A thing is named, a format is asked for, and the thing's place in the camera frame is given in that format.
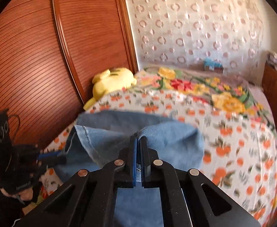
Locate blue denim jeans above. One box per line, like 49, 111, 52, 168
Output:
54, 110, 204, 226

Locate left hand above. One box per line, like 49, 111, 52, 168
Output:
0, 187, 33, 201

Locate yellow plush toy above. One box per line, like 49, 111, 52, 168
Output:
83, 68, 137, 110

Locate orange fruit print bedsheet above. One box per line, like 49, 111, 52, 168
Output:
41, 87, 277, 226

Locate blue item on box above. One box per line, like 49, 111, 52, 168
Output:
203, 58, 224, 74

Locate floral flower blanket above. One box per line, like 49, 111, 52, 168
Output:
133, 64, 272, 124

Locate circle pattern lace curtain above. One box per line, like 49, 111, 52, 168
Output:
127, 0, 264, 80

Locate stack of books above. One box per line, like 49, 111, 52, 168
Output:
267, 51, 277, 66

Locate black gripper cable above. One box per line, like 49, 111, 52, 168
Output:
8, 114, 21, 140

